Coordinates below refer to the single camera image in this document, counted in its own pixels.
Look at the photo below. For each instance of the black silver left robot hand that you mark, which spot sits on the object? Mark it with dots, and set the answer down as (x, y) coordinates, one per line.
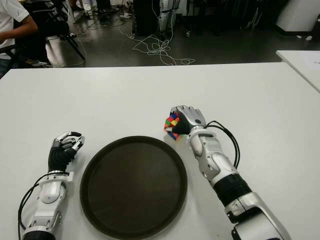
(58, 157)

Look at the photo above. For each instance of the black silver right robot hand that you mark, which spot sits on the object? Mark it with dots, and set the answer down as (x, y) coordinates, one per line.
(192, 117)

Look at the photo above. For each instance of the multicoloured Rubik's cube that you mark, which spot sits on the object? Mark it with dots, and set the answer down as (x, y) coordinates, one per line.
(171, 122)

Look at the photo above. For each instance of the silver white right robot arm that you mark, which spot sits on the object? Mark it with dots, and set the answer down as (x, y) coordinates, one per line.
(215, 160)

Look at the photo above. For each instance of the dark brown round plate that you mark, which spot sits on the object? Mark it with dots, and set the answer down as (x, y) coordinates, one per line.
(132, 187)

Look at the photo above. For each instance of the black cabinet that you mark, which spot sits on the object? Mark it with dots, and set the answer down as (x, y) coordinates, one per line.
(146, 17)

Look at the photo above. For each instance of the black office chair with armrest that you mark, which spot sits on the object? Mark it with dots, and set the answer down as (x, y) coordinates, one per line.
(11, 49)

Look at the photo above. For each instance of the white side table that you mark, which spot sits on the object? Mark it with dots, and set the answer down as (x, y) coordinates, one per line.
(302, 62)

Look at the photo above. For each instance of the black chair with splayed legs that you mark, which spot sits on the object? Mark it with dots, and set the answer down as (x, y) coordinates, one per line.
(52, 25)

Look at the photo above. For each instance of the seated person in white shirt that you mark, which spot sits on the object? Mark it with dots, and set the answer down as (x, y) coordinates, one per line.
(10, 15)

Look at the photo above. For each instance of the white curved pedestal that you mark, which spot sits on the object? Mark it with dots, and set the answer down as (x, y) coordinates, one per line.
(297, 12)

